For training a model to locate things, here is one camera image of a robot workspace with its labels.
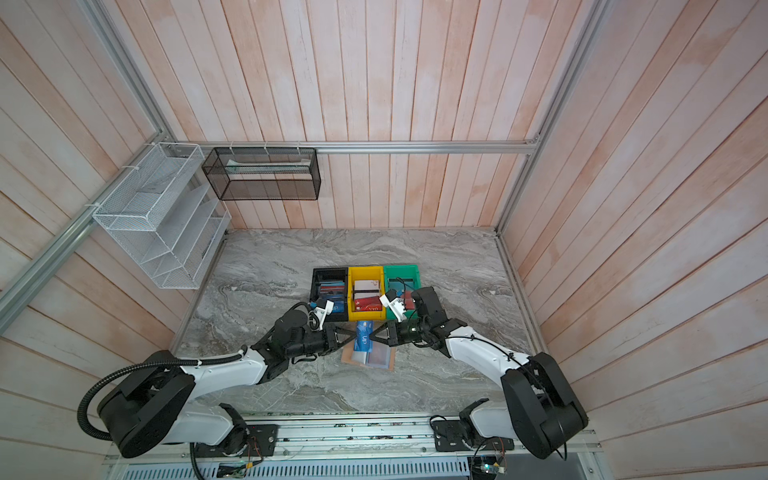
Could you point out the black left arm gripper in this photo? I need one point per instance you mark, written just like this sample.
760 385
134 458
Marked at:
331 343

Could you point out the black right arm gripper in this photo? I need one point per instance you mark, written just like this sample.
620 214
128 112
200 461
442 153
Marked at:
395 334

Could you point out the tan leather card holder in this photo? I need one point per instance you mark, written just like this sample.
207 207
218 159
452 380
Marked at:
380 357

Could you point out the blue credit card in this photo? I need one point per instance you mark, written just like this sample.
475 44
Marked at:
362 341

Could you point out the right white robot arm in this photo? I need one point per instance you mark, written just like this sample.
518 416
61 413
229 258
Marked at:
540 409

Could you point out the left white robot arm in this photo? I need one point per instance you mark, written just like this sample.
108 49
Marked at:
154 402

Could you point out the red card in yellow bin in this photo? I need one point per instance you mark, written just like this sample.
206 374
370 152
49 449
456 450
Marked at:
367 304

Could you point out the black plastic bin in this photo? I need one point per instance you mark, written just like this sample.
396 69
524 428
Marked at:
330 284

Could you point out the green plastic bin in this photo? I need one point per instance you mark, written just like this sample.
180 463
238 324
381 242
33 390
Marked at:
404 279

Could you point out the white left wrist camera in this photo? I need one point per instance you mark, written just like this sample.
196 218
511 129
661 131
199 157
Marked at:
324 312

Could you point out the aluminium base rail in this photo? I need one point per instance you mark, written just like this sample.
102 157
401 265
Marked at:
364 446

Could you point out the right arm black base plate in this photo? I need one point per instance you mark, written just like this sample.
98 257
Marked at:
460 435

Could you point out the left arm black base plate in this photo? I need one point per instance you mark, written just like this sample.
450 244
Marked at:
257 442

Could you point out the black mesh wall basket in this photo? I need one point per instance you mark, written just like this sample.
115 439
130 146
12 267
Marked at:
263 173

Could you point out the white wire mesh shelf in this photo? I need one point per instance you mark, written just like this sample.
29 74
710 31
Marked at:
165 218

